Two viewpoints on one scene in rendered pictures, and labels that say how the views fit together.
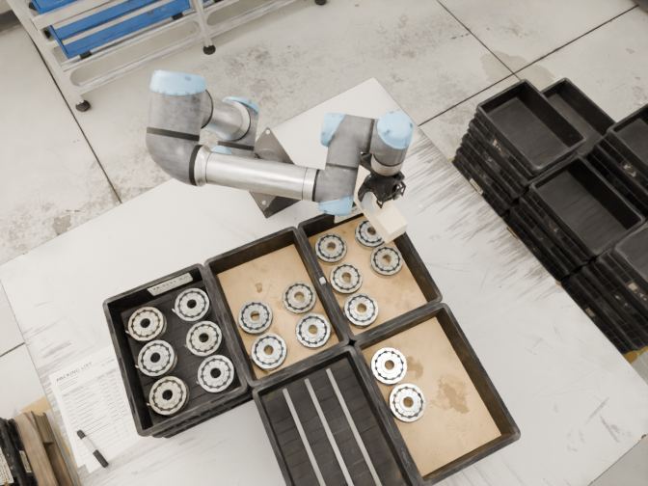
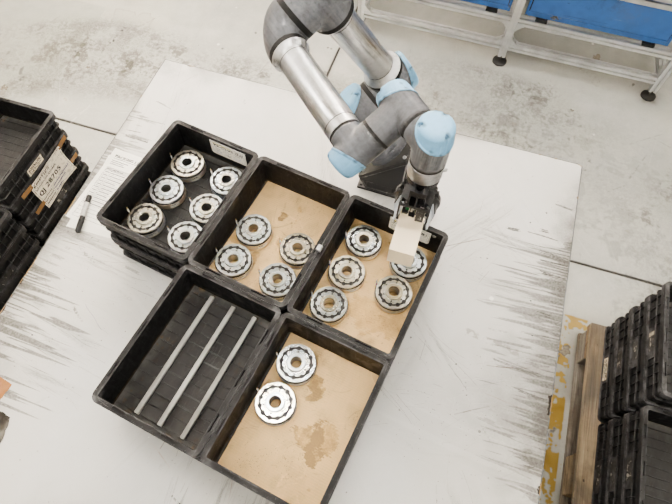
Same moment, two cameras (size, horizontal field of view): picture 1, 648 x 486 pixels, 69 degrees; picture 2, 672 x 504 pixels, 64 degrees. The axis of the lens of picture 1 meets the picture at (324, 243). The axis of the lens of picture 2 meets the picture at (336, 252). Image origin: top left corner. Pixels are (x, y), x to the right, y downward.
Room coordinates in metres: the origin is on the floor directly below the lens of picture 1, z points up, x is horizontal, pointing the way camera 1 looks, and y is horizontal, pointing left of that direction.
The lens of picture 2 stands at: (0.07, -0.55, 2.21)
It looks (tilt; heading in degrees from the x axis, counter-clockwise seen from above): 63 degrees down; 51
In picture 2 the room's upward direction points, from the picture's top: 2 degrees clockwise
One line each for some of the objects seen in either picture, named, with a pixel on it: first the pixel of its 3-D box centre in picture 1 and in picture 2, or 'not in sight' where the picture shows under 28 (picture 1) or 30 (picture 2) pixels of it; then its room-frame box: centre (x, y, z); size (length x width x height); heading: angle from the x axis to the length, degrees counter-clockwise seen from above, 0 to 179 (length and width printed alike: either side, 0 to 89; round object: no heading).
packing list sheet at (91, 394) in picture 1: (97, 404); (117, 192); (0.11, 0.67, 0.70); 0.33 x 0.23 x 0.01; 35
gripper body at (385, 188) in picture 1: (385, 179); (419, 191); (0.63, -0.14, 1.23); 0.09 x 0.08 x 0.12; 35
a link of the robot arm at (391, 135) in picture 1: (391, 138); (431, 141); (0.63, -0.14, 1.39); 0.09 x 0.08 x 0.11; 82
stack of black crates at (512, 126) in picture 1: (511, 151); (671, 367); (1.34, -0.88, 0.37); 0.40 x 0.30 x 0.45; 35
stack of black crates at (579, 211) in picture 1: (567, 220); (660, 487); (1.02, -1.11, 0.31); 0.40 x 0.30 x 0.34; 35
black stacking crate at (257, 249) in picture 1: (276, 307); (273, 237); (0.40, 0.14, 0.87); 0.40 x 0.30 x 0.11; 26
